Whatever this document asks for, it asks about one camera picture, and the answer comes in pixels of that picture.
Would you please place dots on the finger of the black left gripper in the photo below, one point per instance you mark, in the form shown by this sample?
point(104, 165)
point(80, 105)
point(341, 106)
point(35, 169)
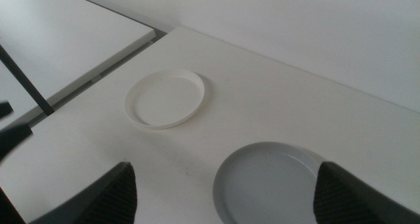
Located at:
point(13, 138)
point(5, 109)

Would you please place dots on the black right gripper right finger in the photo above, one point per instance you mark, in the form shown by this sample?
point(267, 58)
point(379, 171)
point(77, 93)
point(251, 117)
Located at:
point(344, 204)

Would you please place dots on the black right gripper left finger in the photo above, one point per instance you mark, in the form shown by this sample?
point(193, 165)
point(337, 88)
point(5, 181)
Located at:
point(108, 204)

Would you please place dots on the grey shallow bowl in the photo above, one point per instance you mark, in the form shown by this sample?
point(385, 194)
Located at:
point(269, 191)

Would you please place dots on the white shallow bowl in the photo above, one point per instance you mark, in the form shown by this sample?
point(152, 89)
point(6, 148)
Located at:
point(164, 102)

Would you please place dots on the black bar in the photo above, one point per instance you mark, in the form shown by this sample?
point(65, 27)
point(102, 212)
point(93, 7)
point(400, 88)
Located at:
point(26, 82)

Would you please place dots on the white side table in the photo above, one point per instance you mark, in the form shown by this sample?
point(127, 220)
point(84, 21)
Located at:
point(65, 30)

